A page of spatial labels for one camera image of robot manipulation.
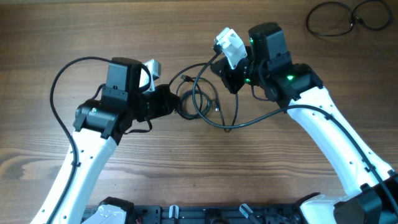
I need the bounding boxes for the thin black usb cable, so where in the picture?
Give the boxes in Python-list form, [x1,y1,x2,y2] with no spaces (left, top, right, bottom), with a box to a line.
[169,62,239,133]

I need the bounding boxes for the black cable gold plug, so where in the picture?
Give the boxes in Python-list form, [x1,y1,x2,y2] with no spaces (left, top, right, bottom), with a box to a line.
[305,0,393,37]

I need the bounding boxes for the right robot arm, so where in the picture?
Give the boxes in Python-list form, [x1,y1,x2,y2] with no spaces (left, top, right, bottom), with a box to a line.
[211,22,397,223]

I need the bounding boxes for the left camera cable black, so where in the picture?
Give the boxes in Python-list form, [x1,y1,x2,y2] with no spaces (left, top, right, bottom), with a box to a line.
[45,56,153,224]

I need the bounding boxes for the camera cable black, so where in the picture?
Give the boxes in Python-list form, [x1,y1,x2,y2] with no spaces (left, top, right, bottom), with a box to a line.
[45,56,153,224]
[229,62,397,215]

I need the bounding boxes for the right camera cable black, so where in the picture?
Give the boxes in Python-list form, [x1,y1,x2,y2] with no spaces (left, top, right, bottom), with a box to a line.
[229,62,397,215]

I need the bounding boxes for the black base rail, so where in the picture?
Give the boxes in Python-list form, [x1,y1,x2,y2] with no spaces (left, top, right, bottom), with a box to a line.
[83,203,352,224]

